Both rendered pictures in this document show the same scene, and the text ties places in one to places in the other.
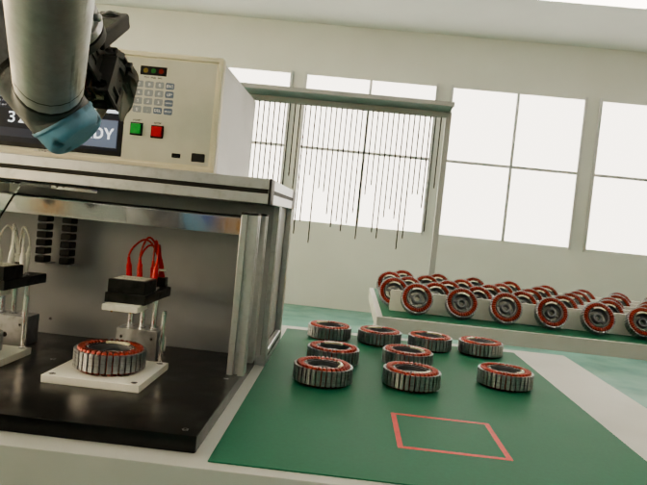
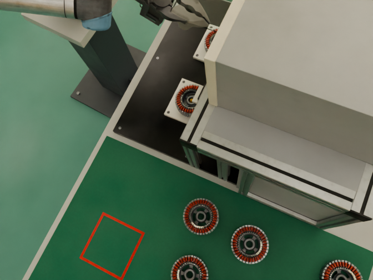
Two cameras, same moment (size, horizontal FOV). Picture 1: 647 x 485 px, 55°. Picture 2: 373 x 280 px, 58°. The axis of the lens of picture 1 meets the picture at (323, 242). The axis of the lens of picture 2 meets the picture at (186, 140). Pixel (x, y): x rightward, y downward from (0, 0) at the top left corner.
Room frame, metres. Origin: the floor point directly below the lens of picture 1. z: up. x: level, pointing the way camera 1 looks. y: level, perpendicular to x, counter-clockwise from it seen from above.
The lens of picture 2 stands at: (1.27, -0.09, 1.86)
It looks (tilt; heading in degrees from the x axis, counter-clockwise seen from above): 71 degrees down; 131
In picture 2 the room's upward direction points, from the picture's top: 19 degrees counter-clockwise
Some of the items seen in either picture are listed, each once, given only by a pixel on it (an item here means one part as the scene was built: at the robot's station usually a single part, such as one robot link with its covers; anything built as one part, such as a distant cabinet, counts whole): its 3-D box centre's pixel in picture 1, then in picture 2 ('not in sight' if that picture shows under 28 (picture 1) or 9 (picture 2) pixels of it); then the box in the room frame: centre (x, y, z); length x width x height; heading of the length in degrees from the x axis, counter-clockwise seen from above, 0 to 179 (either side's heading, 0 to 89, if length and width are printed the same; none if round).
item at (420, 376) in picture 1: (411, 376); (189, 274); (1.20, -0.20, 0.77); 0.11 x 0.11 x 0.04
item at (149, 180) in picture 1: (124, 180); (317, 55); (1.32, 0.43, 1.09); 0.68 x 0.44 x 0.05; 88
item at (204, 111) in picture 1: (136, 121); (332, 29); (1.33, 0.42, 1.22); 0.44 x 0.39 x 0.20; 88
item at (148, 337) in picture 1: (140, 341); not in sight; (1.14, 0.32, 0.80); 0.07 x 0.05 x 0.06; 88
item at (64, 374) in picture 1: (109, 371); (192, 103); (1.00, 0.32, 0.78); 0.15 x 0.15 x 0.01; 88
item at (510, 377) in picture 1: (504, 376); not in sight; (1.28, -0.40, 0.77); 0.11 x 0.11 x 0.04
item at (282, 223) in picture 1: (273, 279); (290, 199); (1.39, 0.10, 0.91); 0.28 x 0.03 x 0.32; 178
